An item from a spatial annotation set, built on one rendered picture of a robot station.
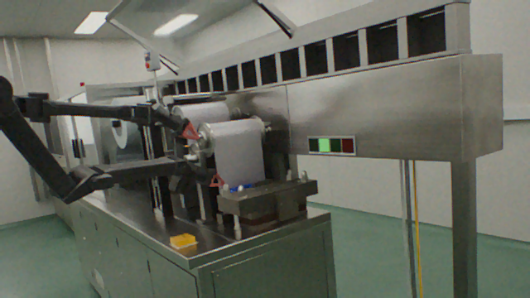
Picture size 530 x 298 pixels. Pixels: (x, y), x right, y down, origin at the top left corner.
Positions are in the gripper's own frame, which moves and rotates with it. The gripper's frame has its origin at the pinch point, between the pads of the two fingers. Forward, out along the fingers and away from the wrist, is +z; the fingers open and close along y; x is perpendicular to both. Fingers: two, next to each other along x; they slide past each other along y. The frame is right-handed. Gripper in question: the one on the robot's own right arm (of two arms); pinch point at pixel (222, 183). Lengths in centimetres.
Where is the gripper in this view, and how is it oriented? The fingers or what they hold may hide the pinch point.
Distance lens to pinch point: 164.2
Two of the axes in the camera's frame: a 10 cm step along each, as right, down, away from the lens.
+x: 3.1, -9.4, 1.3
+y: 5.7, 0.8, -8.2
